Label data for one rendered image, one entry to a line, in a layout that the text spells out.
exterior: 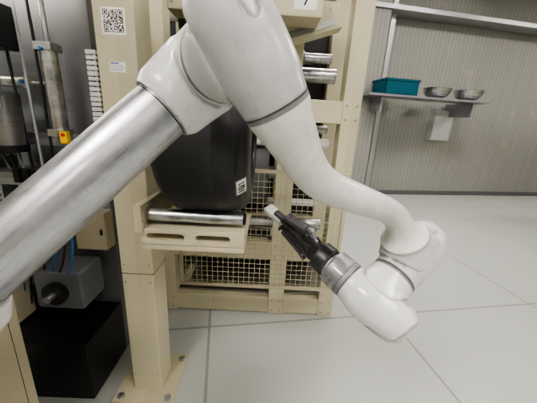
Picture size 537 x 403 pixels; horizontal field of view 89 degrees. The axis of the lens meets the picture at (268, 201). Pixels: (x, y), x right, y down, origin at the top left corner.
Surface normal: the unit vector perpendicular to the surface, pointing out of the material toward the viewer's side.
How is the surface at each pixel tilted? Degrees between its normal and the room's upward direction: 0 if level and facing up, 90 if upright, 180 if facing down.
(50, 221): 92
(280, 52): 82
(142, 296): 90
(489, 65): 90
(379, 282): 34
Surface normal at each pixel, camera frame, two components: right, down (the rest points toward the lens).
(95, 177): 0.55, 0.26
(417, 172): 0.16, 0.29
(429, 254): 0.39, 0.13
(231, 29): -0.04, 0.37
